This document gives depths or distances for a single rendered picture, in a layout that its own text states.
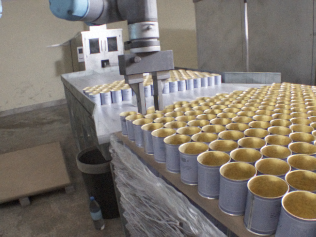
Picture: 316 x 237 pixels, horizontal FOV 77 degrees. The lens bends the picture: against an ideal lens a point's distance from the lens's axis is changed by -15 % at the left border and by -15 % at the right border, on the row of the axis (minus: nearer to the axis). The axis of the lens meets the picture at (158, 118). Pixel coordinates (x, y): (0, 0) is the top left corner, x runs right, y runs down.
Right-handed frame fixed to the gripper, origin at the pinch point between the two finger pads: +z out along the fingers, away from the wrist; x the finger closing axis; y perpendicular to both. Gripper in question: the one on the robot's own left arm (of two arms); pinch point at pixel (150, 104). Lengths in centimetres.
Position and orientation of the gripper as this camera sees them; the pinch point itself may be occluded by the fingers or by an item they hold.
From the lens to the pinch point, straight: 59.2
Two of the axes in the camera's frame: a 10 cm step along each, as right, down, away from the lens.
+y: 4.7, 2.0, -8.6
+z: 0.9, 9.6, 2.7
